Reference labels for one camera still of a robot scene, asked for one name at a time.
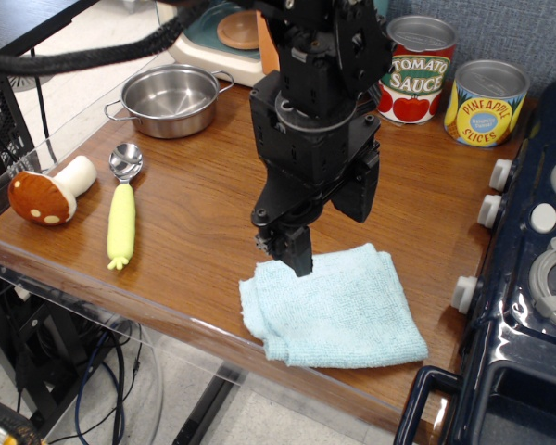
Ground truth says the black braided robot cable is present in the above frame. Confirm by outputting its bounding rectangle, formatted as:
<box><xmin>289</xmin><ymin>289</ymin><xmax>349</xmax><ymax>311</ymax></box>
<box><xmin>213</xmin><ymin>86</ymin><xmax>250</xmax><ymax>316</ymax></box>
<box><xmin>0</xmin><ymin>0</ymin><xmax>209</xmax><ymax>78</ymax></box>

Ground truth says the stainless steel pot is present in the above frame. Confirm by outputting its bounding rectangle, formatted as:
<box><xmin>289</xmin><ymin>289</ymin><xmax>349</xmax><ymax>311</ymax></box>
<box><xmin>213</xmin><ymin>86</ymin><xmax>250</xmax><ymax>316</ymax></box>
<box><xmin>104</xmin><ymin>64</ymin><xmax>235</xmax><ymax>139</ymax></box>

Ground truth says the pineapple slices can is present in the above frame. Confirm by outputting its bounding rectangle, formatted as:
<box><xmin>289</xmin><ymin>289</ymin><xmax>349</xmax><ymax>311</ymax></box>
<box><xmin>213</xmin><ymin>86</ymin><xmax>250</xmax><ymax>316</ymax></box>
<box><xmin>444</xmin><ymin>59</ymin><xmax>530</xmax><ymax>148</ymax></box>

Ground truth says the metal spoon yellow plush handle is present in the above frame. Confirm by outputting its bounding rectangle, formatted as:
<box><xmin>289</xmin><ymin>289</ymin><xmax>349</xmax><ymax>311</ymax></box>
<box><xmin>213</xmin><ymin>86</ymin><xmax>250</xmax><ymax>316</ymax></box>
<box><xmin>107</xmin><ymin>143</ymin><xmax>144</xmax><ymax>271</ymax></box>

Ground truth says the brown plush mushroom toy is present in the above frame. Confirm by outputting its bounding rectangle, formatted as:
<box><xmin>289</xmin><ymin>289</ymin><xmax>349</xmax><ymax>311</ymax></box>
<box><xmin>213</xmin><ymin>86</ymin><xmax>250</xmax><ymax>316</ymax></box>
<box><xmin>7</xmin><ymin>156</ymin><xmax>97</xmax><ymax>226</ymax></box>

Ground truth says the light blue towel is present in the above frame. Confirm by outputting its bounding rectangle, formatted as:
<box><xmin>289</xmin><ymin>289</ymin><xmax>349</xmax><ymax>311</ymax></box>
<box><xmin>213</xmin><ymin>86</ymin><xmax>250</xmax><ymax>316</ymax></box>
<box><xmin>239</xmin><ymin>243</ymin><xmax>428</xmax><ymax>369</ymax></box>

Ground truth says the black desk top left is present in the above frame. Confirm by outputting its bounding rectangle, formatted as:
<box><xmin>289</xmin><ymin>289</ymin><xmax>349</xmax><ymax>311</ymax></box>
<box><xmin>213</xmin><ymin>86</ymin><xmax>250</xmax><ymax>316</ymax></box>
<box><xmin>0</xmin><ymin>0</ymin><xmax>96</xmax><ymax>57</ymax></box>

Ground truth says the tomato sauce can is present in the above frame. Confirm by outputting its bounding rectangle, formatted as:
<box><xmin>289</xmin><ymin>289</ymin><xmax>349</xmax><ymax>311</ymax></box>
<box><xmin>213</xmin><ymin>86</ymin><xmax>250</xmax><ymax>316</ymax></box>
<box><xmin>378</xmin><ymin>15</ymin><xmax>458</xmax><ymax>124</ymax></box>

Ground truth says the toy microwave oven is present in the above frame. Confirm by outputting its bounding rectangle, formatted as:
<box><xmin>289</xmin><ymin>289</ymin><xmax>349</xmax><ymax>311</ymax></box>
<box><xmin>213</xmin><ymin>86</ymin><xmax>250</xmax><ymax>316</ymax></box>
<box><xmin>169</xmin><ymin>1</ymin><xmax>279</xmax><ymax>86</ymax></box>

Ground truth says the clear acrylic table guard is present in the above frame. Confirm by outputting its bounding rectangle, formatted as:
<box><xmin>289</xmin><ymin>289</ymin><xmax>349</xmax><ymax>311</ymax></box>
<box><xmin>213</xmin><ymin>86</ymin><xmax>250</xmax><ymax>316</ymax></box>
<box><xmin>0</xmin><ymin>44</ymin><xmax>399</xmax><ymax>418</ymax></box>

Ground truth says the black computer tower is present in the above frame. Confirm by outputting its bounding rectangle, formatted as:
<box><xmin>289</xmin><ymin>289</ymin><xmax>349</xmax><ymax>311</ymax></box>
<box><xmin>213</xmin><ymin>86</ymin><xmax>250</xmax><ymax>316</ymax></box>
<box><xmin>0</xmin><ymin>75</ymin><xmax>33</xmax><ymax>176</ymax></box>

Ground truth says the blue cable under table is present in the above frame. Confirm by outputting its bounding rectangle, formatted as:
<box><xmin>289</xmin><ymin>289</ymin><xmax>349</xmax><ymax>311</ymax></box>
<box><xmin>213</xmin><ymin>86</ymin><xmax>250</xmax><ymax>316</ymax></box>
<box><xmin>73</xmin><ymin>331</ymin><xmax>126</xmax><ymax>445</ymax></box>

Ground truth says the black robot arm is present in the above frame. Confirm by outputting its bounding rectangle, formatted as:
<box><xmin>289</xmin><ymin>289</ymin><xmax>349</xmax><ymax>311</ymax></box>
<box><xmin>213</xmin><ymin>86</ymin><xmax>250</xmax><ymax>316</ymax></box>
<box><xmin>250</xmin><ymin>1</ymin><xmax>395</xmax><ymax>276</ymax></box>

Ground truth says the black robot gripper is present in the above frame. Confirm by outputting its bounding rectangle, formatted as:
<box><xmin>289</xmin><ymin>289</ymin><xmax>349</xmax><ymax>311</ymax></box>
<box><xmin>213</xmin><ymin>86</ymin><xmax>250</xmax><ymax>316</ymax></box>
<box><xmin>250</xmin><ymin>71</ymin><xmax>381</xmax><ymax>277</ymax></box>

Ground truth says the dark blue toy stove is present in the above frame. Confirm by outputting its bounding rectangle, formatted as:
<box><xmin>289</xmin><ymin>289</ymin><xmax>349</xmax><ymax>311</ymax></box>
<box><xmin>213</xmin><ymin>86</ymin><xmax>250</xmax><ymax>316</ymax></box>
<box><xmin>395</xmin><ymin>81</ymin><xmax>556</xmax><ymax>444</ymax></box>

